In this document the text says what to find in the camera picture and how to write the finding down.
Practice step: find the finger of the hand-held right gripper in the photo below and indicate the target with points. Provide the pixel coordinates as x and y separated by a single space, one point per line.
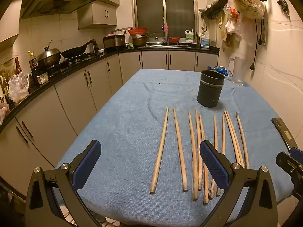
288 163
297 151

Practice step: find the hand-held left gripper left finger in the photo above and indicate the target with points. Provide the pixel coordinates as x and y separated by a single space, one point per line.
88 163

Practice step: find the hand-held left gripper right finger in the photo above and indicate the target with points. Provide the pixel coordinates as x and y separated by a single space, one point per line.
213 165

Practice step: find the bundle of tan chopsticks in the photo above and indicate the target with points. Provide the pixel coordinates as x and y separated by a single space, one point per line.
159 151

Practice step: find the black utensil holder cup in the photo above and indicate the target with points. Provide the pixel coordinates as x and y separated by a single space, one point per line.
209 94

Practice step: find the black smartphone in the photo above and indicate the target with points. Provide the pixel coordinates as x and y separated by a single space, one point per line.
284 132

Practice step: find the blue table cloth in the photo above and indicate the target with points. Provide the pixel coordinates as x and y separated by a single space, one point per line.
127 113

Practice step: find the beige base cabinets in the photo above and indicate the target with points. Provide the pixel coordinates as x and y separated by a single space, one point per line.
78 94

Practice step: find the black kitchen countertop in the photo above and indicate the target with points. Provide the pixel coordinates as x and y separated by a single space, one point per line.
71 72

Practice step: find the clear glass pitcher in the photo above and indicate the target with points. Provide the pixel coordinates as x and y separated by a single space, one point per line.
239 73

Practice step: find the blue snack packet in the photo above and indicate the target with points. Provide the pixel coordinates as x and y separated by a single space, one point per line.
221 69

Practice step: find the gas stove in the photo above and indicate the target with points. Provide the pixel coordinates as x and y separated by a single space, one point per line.
68 62

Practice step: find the white plastic bag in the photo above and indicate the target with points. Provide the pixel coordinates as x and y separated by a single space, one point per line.
19 87

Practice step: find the black frying pan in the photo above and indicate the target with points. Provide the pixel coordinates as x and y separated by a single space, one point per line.
73 52

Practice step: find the steel wok with lid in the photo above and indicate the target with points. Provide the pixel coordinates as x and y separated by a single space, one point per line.
48 56

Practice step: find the yellow cap oil bottle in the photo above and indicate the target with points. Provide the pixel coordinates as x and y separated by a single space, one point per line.
32 62

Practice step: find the steel kettle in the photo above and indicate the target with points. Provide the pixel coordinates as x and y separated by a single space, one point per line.
95 47

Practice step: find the dark glass bottle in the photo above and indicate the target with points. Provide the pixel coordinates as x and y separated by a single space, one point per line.
17 67

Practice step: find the silver rice cooker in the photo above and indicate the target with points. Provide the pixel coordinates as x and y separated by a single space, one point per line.
114 42

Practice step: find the blue label jug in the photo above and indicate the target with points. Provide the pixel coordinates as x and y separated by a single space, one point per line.
205 41

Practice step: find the white detergent jug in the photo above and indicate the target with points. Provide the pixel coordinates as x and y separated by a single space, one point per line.
190 36

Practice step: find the steel pot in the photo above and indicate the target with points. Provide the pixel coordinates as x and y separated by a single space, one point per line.
139 41

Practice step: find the red bowl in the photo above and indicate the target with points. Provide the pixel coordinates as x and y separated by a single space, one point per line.
173 39

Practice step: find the glass pot lid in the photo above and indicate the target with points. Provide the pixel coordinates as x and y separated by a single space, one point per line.
156 39

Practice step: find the clear hanging plastic bags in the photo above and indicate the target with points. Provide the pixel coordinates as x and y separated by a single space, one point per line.
234 28

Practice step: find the hanging ladle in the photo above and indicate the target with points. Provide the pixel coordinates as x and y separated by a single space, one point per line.
205 26

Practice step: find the red colander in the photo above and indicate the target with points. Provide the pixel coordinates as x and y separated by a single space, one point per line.
137 31

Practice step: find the faucet with pink cloth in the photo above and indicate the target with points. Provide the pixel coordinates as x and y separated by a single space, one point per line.
165 32

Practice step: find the large white hanging bag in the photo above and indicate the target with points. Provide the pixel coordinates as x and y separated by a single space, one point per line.
247 2

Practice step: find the kitchen window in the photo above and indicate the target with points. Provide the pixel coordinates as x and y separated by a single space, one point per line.
165 11

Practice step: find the steel range hood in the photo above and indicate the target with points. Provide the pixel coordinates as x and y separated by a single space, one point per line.
56 1

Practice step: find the wall socket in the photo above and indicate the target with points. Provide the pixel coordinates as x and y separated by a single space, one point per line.
262 39

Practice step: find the beige wall cabinets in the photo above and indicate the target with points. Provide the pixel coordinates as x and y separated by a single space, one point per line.
101 14

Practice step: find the black wall rack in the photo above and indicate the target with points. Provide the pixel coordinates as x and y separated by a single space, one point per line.
213 10

